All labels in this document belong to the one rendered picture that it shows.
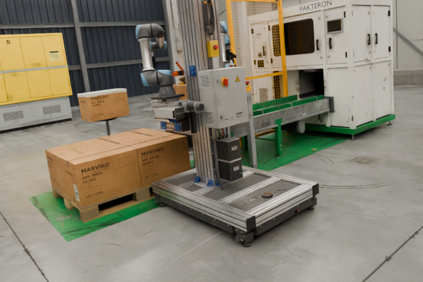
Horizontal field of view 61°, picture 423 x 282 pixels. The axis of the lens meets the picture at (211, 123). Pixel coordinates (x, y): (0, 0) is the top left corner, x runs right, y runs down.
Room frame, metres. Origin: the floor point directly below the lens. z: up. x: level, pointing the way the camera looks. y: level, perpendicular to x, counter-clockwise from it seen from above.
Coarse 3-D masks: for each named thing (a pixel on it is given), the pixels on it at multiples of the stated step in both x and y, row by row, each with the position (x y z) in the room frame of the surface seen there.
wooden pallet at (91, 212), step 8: (56, 192) 3.72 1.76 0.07; (128, 192) 3.28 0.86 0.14; (136, 192) 3.32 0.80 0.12; (144, 192) 3.38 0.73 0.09; (64, 200) 3.44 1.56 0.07; (104, 200) 3.13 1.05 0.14; (136, 200) 3.34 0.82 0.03; (144, 200) 3.37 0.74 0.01; (72, 208) 3.36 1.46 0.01; (80, 208) 3.04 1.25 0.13; (88, 208) 3.04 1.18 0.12; (96, 208) 3.08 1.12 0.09; (112, 208) 3.22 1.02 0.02; (120, 208) 3.21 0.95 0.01; (80, 216) 3.07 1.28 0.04; (88, 216) 3.03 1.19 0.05; (96, 216) 3.07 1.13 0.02
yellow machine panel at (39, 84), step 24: (0, 48) 9.33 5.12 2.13; (24, 48) 9.68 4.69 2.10; (48, 48) 10.06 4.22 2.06; (0, 72) 9.26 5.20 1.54; (24, 72) 9.60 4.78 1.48; (48, 72) 9.99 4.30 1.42; (0, 96) 9.19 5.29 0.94; (24, 96) 9.54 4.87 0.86; (48, 96) 9.92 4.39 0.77; (0, 120) 9.17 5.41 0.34; (24, 120) 9.52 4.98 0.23; (48, 120) 9.90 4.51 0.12
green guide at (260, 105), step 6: (282, 96) 5.42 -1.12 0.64; (288, 96) 5.39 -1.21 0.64; (294, 96) 5.47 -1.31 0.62; (258, 102) 5.07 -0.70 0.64; (264, 102) 5.07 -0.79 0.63; (270, 102) 5.14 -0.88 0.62; (276, 102) 5.22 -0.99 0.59; (282, 102) 5.30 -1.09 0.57; (252, 108) 4.92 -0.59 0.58; (258, 108) 4.99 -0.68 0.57
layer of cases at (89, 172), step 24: (72, 144) 3.92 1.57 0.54; (96, 144) 3.77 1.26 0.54; (120, 144) 3.64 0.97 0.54; (144, 144) 3.52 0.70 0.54; (168, 144) 3.59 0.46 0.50; (48, 168) 3.78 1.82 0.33; (72, 168) 3.05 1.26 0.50; (96, 168) 3.12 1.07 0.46; (120, 168) 3.25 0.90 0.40; (144, 168) 3.40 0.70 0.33; (168, 168) 3.56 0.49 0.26; (72, 192) 3.17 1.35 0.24; (96, 192) 3.10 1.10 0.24; (120, 192) 3.23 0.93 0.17
